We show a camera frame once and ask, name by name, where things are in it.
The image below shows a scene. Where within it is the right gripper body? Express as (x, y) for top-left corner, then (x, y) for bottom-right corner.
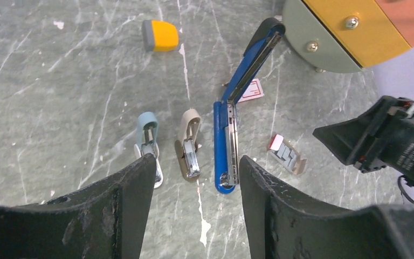
(353, 98), (414, 187)

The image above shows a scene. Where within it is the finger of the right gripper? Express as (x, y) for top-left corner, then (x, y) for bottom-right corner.
(313, 96), (407, 165)

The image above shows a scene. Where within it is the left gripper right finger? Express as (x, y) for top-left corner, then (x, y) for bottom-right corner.
(239, 156), (414, 258)

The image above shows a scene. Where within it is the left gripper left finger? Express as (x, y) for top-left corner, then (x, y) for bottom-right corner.
(0, 154), (156, 258)

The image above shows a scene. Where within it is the cardboard staple tray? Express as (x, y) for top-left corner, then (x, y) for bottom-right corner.
(267, 134), (307, 175)

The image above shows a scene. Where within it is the light blue small stapler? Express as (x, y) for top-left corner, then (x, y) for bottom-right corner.
(134, 112), (164, 189)

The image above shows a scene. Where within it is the beige small stapler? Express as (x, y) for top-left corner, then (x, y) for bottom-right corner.
(174, 108), (202, 182)

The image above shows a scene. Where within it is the orange cube block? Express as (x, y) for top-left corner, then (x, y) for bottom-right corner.
(141, 20), (179, 52)

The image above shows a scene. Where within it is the red white staple box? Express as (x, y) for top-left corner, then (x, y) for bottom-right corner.
(238, 78), (264, 103)

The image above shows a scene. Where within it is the cream round drawer cabinet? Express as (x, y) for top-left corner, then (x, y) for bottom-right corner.
(282, 0), (414, 73)

